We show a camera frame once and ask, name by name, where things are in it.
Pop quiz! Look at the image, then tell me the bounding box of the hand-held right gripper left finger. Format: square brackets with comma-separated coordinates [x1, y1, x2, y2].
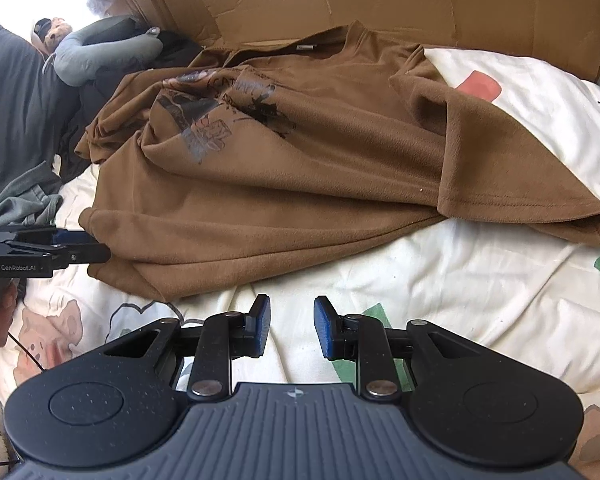
[104, 294, 272, 402]

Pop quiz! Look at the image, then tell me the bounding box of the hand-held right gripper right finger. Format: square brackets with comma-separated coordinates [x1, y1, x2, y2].
[314, 296, 486, 401]

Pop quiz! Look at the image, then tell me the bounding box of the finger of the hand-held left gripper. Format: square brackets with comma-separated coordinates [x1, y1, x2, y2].
[55, 242, 112, 266]
[54, 228, 90, 246]

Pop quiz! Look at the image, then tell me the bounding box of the brown printed t-shirt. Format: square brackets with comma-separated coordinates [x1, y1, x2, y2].
[74, 20, 600, 303]

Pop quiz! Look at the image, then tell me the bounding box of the blue denim garment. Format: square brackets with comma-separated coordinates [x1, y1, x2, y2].
[0, 160, 63, 228]

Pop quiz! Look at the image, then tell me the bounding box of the white cartoon printed blanket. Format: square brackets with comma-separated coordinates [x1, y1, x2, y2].
[0, 47, 600, 480]

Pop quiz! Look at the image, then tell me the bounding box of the black garment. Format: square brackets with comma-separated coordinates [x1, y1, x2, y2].
[60, 30, 206, 183]

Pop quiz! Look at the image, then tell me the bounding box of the grey neck pillow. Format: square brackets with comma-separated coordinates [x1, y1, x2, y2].
[45, 16, 163, 86]

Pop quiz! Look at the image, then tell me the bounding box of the plush toy with cap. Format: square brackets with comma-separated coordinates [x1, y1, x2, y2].
[30, 17, 76, 56]

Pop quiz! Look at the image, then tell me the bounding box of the flattened brown cardboard sheet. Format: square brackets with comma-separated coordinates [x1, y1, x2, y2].
[130, 0, 600, 83]

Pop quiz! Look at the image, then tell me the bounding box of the black cable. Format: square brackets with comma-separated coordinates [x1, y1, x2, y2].
[0, 331, 47, 467]

